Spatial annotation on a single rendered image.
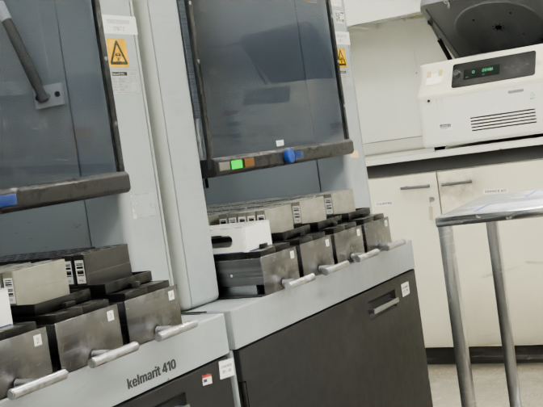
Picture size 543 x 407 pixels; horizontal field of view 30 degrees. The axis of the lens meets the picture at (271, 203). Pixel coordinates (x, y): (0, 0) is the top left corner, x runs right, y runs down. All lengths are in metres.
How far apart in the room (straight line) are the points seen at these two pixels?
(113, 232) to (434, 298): 2.73
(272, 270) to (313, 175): 0.61
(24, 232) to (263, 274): 0.43
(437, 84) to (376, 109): 0.81
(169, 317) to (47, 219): 0.31
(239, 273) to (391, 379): 0.59
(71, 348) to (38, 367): 0.07
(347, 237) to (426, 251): 2.11
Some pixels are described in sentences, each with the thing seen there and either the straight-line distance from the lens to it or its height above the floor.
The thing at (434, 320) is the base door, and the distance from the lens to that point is 4.31.
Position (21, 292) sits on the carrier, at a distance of 1.47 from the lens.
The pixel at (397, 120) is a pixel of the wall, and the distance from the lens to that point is 4.93.
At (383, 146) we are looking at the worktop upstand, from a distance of 4.95.
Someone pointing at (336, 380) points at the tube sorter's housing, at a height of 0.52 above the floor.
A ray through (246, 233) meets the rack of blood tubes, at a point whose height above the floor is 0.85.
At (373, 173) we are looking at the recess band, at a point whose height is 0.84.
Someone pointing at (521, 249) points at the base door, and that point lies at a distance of 4.14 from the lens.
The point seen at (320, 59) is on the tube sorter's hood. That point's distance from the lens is 2.33.
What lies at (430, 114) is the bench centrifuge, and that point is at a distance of 4.21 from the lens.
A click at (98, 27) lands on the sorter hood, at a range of 1.67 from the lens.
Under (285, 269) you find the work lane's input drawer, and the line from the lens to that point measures 1.92.
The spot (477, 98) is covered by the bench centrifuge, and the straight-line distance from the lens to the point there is 4.14.
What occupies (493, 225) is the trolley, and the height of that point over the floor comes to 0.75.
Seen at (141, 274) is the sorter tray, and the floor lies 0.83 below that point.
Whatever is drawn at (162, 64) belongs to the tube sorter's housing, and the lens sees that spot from 1.82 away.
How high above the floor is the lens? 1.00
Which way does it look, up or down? 3 degrees down
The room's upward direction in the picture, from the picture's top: 8 degrees counter-clockwise
